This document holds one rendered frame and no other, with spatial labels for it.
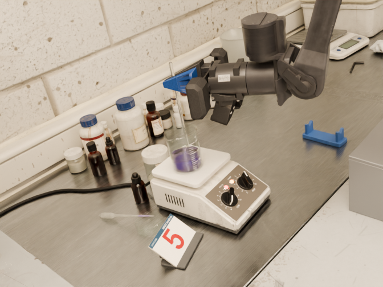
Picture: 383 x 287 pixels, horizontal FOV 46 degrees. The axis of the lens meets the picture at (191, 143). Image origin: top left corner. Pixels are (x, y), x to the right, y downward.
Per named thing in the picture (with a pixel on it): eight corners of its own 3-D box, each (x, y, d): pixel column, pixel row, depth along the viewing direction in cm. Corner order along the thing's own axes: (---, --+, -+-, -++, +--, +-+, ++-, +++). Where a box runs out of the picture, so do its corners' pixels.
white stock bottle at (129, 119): (120, 152, 117) (107, 107, 111) (126, 139, 123) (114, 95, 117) (146, 150, 115) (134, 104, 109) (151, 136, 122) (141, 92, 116)
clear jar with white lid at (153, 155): (143, 185, 101) (135, 154, 97) (161, 171, 105) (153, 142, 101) (162, 191, 97) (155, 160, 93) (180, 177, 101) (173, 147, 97)
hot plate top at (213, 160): (233, 157, 89) (232, 153, 89) (198, 189, 81) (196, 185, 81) (186, 147, 96) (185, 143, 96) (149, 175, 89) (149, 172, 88)
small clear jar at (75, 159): (66, 169, 113) (60, 152, 111) (83, 162, 116) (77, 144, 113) (74, 176, 110) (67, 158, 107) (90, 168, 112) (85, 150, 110)
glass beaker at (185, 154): (187, 156, 92) (179, 119, 88) (211, 164, 87) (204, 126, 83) (163, 173, 87) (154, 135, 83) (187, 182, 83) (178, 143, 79)
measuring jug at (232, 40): (277, 81, 140) (273, 35, 133) (240, 93, 138) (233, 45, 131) (252, 66, 156) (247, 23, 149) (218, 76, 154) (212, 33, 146)
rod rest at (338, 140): (347, 141, 102) (347, 127, 100) (339, 148, 100) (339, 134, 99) (309, 131, 109) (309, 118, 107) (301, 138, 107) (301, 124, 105)
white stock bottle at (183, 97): (200, 113, 130) (195, 85, 126) (195, 120, 126) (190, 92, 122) (185, 113, 131) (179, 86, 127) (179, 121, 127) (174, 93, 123)
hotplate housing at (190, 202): (272, 197, 89) (268, 163, 85) (237, 237, 80) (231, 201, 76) (185, 173, 102) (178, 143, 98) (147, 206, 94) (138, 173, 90)
